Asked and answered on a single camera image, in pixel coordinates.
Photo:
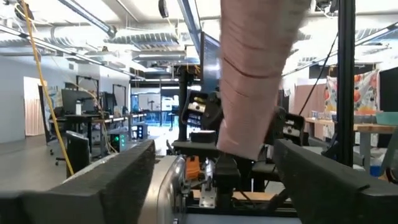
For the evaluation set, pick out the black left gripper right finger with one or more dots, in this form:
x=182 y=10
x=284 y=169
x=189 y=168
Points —
x=329 y=193

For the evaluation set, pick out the dark blue screen panel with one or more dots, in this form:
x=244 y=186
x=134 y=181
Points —
x=211 y=62

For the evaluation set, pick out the orange clamp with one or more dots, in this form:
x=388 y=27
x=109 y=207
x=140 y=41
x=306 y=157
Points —
x=192 y=168

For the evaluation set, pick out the black frame post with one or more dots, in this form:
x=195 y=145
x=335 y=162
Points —
x=345 y=93
x=183 y=109

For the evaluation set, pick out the teal storage bin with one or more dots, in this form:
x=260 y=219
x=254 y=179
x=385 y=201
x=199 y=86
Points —
x=388 y=119

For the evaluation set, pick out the computer with green lights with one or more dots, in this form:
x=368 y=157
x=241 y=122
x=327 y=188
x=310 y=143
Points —
x=116 y=141

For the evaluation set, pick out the black computer monitor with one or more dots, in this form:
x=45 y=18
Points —
x=70 y=98

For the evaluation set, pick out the pink partition panel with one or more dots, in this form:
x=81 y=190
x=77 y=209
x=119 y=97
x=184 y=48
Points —
x=314 y=105

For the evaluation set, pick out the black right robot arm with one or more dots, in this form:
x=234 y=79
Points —
x=214 y=112

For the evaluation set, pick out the wooden board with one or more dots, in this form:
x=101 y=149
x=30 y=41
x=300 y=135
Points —
x=252 y=196

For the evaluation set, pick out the colourful printed cloth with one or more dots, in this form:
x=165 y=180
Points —
x=363 y=93

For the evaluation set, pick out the pink strawberry yogurt cereal box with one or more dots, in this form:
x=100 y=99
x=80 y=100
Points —
x=255 y=77

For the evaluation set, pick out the pink doorway curtain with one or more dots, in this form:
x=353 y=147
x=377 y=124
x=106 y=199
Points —
x=34 y=118

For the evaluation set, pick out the silver metal bracket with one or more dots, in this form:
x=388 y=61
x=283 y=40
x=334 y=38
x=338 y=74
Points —
x=207 y=196

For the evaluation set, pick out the black office desk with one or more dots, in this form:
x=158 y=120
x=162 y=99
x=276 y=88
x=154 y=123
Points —
x=77 y=117

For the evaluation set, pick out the stainless steel toaster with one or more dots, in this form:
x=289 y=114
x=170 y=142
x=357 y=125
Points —
x=164 y=193

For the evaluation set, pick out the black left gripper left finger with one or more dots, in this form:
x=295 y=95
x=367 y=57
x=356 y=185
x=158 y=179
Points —
x=93 y=193

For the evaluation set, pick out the wooden table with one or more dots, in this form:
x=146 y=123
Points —
x=373 y=128

